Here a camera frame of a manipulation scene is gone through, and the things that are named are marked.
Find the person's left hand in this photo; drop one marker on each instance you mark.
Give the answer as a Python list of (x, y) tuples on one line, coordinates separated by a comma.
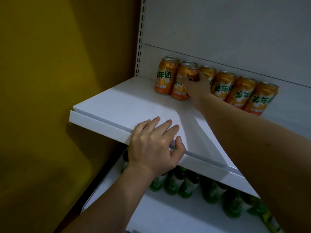
[(150, 152)]

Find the person's right hand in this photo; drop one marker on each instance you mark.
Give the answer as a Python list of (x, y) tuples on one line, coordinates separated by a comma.
[(200, 88)]

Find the person's left little finger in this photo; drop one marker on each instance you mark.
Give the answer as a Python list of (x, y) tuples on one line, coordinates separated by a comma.
[(141, 126)]

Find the person's left middle finger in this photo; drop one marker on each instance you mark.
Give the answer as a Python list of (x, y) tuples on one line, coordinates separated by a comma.
[(164, 128)]

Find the person's right thumb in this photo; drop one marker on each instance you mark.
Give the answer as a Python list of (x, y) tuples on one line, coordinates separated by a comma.
[(185, 78)]

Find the person's left thumb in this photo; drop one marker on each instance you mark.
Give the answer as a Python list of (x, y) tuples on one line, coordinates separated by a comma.
[(180, 146)]

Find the orange drink can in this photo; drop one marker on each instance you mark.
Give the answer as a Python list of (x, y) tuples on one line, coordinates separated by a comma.
[(178, 90)]

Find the person's right forearm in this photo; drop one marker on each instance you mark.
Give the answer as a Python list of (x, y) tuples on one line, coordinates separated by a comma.
[(255, 148)]

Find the person's left forearm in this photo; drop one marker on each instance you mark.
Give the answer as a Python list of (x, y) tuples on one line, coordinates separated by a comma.
[(116, 201)]

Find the white shelf board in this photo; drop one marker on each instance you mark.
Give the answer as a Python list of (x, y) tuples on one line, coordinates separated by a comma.
[(133, 104), (170, 215)]

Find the row of green bottles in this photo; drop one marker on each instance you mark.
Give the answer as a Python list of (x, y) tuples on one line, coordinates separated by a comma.
[(213, 191)]

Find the slotted white shelf upright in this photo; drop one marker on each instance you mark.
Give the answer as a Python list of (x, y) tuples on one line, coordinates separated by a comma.
[(140, 33)]

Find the white shelving back panel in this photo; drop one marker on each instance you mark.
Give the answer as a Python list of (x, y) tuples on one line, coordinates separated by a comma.
[(218, 24), (291, 104)]

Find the row of orange cans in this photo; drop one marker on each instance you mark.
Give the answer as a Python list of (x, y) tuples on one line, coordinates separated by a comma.
[(260, 99)]

